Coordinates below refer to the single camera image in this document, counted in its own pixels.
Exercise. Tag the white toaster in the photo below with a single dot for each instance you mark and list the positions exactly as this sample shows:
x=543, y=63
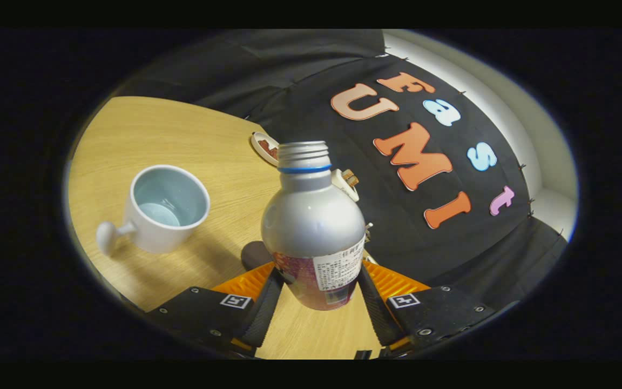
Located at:
x=343, y=188

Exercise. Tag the brown food piece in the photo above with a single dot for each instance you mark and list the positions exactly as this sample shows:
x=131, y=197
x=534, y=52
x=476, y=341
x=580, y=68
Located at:
x=271, y=151

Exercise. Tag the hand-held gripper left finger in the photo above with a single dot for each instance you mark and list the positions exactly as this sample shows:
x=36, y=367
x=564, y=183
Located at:
x=265, y=310

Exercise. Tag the wooden table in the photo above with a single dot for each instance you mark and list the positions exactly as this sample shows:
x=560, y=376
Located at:
x=181, y=135

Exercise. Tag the toast slice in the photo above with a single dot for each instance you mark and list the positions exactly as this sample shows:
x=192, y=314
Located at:
x=350, y=177

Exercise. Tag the silver juice bottle red label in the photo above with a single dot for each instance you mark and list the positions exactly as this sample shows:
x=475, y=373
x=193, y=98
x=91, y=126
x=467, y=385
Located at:
x=311, y=221

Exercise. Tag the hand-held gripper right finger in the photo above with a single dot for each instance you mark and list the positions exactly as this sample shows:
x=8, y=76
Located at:
x=378, y=313

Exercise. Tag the white cup blue inside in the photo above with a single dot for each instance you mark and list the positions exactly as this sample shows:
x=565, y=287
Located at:
x=149, y=232

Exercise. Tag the dark round coaster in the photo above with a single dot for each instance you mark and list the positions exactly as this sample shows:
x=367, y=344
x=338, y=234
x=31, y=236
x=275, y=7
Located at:
x=254, y=256

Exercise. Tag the white round plate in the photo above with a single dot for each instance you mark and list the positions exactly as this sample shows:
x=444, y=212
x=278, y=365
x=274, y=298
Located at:
x=261, y=143

